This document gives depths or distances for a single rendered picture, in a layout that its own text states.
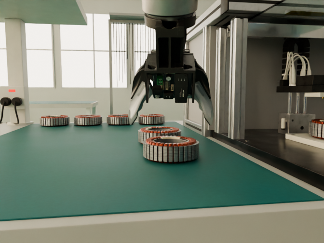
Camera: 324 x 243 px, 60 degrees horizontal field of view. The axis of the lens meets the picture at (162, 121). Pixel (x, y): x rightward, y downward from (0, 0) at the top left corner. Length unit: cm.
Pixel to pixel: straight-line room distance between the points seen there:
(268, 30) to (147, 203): 53
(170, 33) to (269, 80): 58
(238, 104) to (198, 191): 35
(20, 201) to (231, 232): 25
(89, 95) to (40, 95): 111
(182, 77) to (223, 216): 19
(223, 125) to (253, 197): 43
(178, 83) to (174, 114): 670
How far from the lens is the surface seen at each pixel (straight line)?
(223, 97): 79
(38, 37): 727
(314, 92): 73
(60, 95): 708
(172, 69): 39
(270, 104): 91
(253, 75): 89
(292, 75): 80
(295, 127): 81
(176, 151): 51
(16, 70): 128
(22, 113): 128
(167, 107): 705
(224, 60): 79
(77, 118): 114
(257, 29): 73
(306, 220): 38
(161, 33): 37
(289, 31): 77
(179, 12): 38
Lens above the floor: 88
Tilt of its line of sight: 6 degrees down
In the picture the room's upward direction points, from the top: straight up
